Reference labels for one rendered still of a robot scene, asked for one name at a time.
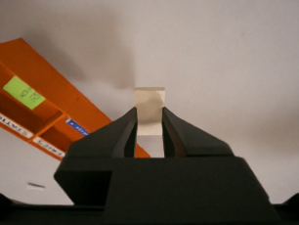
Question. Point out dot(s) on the orange three-compartment bin rack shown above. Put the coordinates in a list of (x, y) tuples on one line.
[(18, 58)]

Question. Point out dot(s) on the lime green sticky note pad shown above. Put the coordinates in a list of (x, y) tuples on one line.
[(24, 93)]

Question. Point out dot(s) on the blue aa battery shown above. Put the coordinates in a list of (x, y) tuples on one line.
[(76, 126)]

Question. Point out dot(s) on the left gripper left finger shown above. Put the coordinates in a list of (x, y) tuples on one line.
[(110, 139)]

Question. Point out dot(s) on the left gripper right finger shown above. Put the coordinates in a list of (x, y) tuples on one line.
[(189, 140)]

